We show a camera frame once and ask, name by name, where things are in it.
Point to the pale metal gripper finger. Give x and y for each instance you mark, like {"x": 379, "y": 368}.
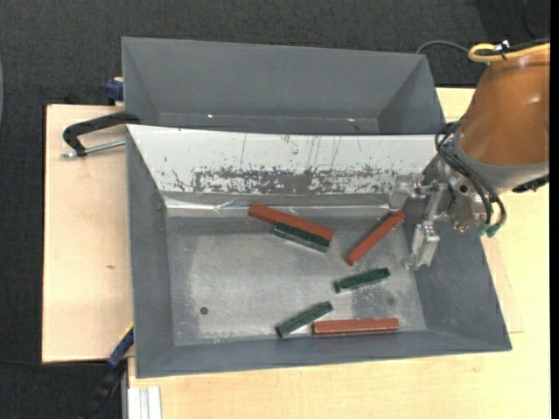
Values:
{"x": 423, "y": 245}
{"x": 406, "y": 190}

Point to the red-brown flat block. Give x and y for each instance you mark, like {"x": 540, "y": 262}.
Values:
{"x": 375, "y": 237}
{"x": 356, "y": 326}
{"x": 288, "y": 220}

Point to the dark green flat block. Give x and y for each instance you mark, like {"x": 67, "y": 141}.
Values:
{"x": 361, "y": 280}
{"x": 301, "y": 237}
{"x": 303, "y": 319}

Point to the grey metal bin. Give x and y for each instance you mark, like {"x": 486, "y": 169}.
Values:
{"x": 262, "y": 286}

